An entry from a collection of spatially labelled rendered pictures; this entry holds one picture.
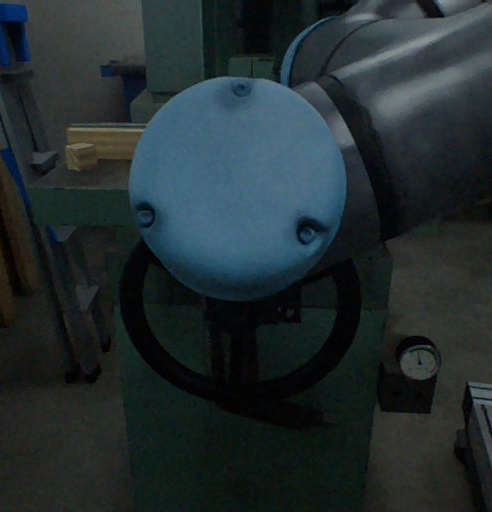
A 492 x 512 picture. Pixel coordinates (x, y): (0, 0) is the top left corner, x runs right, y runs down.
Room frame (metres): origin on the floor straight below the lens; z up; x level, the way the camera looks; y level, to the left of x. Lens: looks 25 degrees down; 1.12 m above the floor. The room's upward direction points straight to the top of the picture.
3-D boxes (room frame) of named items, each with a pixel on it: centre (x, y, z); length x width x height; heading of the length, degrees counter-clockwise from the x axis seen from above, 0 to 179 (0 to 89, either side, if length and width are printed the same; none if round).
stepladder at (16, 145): (1.56, 0.64, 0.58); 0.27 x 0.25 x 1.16; 90
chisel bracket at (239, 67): (0.90, -0.02, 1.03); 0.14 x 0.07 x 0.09; 176
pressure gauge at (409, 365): (0.66, -0.26, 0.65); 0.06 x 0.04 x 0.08; 86
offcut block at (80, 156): (0.85, 0.27, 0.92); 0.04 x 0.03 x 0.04; 146
